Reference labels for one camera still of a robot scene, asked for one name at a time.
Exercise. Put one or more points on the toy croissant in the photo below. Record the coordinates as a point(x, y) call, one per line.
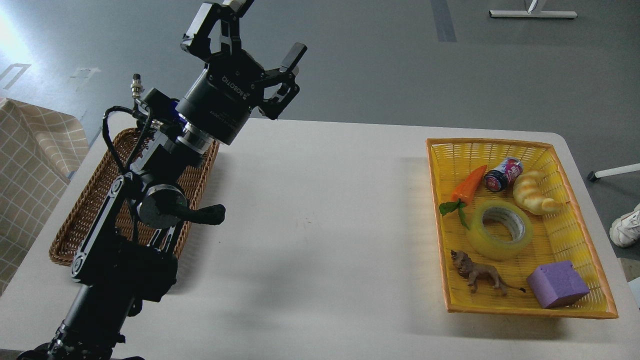
point(528, 195)

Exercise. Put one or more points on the yellow tape roll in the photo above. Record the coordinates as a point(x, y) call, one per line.
point(499, 230)

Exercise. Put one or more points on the white stand base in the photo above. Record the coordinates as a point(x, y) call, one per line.
point(533, 10)

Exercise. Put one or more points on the yellow wicker basket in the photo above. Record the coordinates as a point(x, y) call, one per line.
point(560, 236)

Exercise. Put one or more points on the purple foam block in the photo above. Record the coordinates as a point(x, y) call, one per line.
point(557, 284)

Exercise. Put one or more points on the orange toy carrot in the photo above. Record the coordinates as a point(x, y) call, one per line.
point(463, 195)

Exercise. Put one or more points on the brown wicker basket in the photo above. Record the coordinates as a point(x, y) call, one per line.
point(77, 224)

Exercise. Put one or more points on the brown toy lion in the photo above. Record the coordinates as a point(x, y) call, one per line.
point(473, 271)

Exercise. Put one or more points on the white shoe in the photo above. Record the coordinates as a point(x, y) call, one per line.
point(624, 232)

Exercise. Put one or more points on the small purple can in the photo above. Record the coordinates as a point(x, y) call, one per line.
point(502, 176)

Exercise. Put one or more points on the white table leg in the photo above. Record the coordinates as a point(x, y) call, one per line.
point(595, 176)

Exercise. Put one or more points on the beige checkered cloth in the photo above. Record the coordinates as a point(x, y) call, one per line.
point(40, 149)

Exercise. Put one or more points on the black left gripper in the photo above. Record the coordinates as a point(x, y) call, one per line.
point(225, 100)

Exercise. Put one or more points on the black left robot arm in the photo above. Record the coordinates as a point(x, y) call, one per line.
point(127, 256)

